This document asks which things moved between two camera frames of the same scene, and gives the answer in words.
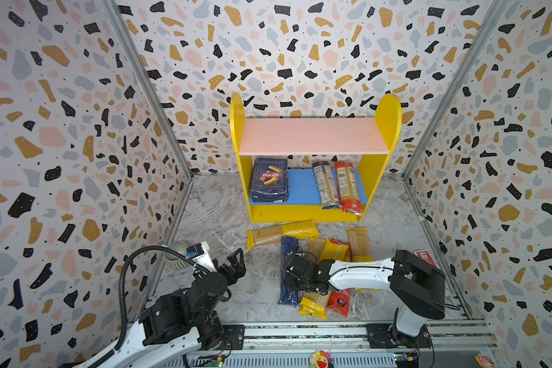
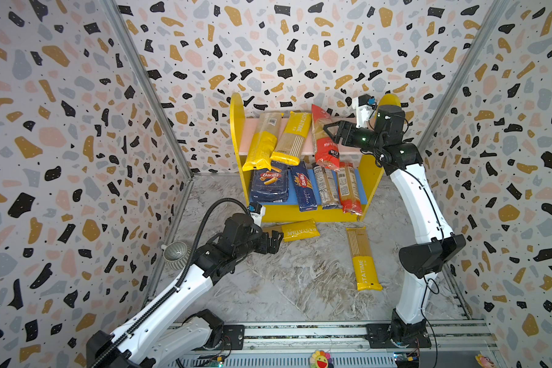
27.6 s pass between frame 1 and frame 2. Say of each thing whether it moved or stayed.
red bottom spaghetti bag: moved
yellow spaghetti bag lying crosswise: stayed
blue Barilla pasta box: stayed
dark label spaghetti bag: stayed
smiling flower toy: stayed
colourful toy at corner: stayed
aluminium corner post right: stayed
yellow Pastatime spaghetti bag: stayed
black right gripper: moved
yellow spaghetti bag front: moved
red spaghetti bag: stayed
